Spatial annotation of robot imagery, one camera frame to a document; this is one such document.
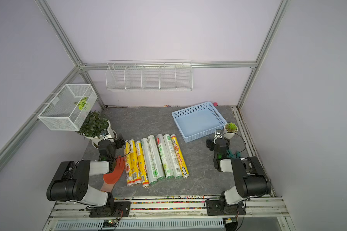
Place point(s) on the large potted green plant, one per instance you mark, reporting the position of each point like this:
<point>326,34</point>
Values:
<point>93,126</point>

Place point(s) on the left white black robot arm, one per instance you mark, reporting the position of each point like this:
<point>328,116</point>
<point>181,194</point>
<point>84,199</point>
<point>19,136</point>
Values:
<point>71,180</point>

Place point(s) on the red orange work glove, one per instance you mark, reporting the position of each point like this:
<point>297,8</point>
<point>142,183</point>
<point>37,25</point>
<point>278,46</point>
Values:
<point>112,178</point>

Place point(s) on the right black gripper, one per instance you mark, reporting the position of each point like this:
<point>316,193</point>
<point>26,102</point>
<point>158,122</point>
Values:
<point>210,144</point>

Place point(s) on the small white potted succulent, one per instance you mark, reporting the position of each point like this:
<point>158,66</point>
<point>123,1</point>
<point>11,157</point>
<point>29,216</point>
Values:
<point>230,129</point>

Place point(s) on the yellow plastic wrap roll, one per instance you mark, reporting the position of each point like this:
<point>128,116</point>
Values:
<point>180,157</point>

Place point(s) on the white wire basket left wall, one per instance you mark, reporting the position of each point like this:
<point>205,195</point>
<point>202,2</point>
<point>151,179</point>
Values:
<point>61,114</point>

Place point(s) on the light blue plastic basket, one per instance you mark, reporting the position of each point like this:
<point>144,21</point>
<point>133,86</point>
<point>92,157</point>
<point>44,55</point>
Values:
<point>198,121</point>

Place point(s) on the green work glove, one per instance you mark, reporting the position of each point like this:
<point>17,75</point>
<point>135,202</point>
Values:
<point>234,155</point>

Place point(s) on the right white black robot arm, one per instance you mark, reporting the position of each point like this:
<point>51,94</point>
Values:
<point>250,179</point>

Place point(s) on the yellow wrap roll leftmost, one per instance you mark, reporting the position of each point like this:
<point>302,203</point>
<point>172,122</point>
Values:
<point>127,160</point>

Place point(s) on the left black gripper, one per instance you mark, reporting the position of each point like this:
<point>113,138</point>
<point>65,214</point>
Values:
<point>117,143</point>

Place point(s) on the white wire shelf back wall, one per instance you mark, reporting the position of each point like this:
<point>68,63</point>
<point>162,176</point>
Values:
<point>149,75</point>

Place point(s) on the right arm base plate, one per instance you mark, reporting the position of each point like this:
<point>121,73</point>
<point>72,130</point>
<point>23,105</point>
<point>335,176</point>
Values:
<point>220,208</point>

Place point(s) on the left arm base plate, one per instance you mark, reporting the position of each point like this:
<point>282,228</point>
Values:
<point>120,209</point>

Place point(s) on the aluminium rail frame front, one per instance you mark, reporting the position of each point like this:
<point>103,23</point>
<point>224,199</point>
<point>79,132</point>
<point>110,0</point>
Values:
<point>174,213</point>

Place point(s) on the green leaf in wire basket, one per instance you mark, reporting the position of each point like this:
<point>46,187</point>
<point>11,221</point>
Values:
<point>83,104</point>

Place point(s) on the white green wrap roll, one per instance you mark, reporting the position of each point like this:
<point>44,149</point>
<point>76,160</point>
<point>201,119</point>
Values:
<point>168,170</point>
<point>172,156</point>
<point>151,171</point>
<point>160,174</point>

